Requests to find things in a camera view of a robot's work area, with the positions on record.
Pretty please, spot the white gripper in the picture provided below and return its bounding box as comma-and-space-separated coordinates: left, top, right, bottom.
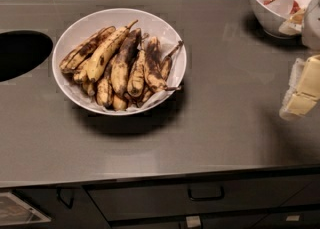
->
279, 0, 320, 121

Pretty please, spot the yellow spotted banana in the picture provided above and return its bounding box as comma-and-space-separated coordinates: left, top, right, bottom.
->
87, 20, 137, 82

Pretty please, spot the small banana far right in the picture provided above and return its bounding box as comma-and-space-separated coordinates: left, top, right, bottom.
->
160, 41, 183, 80

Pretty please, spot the small banana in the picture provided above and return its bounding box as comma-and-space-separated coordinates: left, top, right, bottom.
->
160, 41, 183, 80
112, 95, 128, 111

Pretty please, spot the dark spotted banana right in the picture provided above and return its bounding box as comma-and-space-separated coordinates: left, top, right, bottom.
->
144, 36, 177, 93

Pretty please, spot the spotted banana centre right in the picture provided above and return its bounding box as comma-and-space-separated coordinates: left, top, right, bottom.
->
127, 50, 145, 97

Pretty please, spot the small banana bottom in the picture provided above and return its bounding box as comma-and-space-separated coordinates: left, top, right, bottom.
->
112, 95, 128, 111

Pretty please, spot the dark brown banana centre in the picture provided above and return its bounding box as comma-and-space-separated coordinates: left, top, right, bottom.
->
111, 28, 141, 98

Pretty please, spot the spotted banana lower left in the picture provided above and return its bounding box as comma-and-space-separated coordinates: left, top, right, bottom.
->
95, 56, 116, 109

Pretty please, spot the small banana left underneath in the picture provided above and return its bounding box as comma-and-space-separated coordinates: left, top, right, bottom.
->
73, 59, 88, 84

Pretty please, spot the white ceramic bowl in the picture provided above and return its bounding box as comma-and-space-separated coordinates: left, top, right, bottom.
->
52, 8, 181, 116

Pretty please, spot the spotted banana far left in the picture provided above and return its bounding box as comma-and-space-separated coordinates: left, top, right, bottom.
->
59, 26, 116, 73

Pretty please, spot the dark drawer front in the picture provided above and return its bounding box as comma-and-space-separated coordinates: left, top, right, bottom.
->
86, 175, 319, 222

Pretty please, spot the open dishwasher door corner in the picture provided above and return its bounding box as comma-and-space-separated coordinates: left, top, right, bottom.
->
0, 192, 51, 226

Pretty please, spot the black drawer handle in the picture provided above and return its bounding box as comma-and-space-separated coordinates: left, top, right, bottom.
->
187, 187, 225, 202

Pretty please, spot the black cabinet handle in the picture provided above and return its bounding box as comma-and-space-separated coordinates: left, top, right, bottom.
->
56, 188, 74, 210

